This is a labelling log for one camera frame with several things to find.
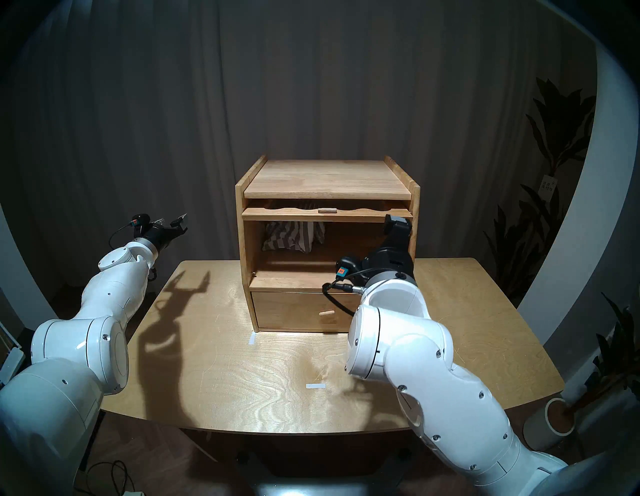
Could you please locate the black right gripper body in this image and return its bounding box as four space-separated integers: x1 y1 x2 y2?
362 229 417 276

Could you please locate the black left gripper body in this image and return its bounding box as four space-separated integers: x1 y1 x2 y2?
141 225 187 252

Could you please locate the wooden flap door with knob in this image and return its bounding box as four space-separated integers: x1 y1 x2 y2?
241 200 415 223

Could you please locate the grey white striped shirt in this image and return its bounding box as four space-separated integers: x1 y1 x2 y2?
262 221 327 253

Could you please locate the wooden drawer with knob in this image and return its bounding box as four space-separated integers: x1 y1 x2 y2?
251 291 366 332

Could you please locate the wooden cabinet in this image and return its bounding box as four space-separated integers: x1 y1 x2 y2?
235 155 421 333

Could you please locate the grey curtain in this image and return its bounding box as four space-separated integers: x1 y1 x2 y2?
10 0 598 301

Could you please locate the tall dark leafy plant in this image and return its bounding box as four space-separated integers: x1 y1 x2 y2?
482 77 598 306

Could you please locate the white box device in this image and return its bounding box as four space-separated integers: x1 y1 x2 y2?
0 325 25 387

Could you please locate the white round plant pot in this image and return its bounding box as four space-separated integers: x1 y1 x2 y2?
523 397 576 452

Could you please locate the dark potted plant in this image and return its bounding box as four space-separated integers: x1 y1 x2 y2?
565 292 640 416

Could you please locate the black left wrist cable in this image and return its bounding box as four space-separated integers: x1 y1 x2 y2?
109 220 159 282

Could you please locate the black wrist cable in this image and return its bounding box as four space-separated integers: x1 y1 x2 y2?
109 220 159 282
322 277 366 317

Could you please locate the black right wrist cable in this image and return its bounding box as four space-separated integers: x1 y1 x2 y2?
322 277 366 317

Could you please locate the black floor cable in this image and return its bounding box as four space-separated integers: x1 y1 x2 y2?
75 460 136 496

